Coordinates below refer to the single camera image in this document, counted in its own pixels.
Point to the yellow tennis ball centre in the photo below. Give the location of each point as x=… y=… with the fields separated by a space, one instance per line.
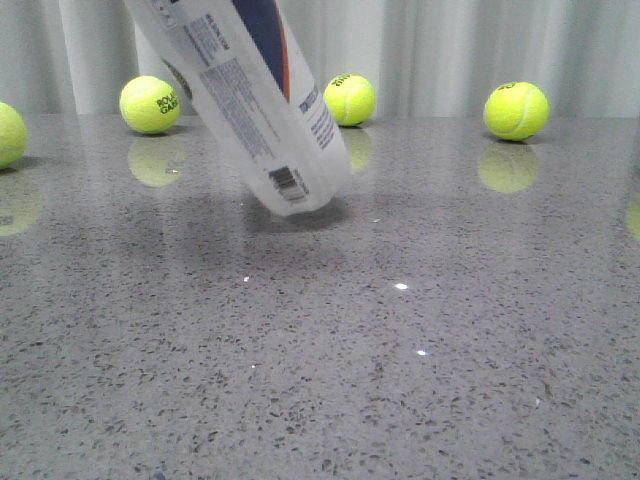
x=351 y=99

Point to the white blue tennis ball can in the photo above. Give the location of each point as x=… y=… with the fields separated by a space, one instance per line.
x=241 y=68

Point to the yellow tennis ball far left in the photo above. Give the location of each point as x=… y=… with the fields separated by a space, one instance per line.
x=13 y=135

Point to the yellow tennis ball right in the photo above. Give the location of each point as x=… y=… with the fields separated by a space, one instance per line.
x=516 y=111

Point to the yellow tennis ball with lettering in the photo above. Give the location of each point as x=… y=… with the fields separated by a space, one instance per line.
x=149 y=105

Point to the grey pleated curtain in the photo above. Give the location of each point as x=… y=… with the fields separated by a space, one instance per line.
x=425 y=58

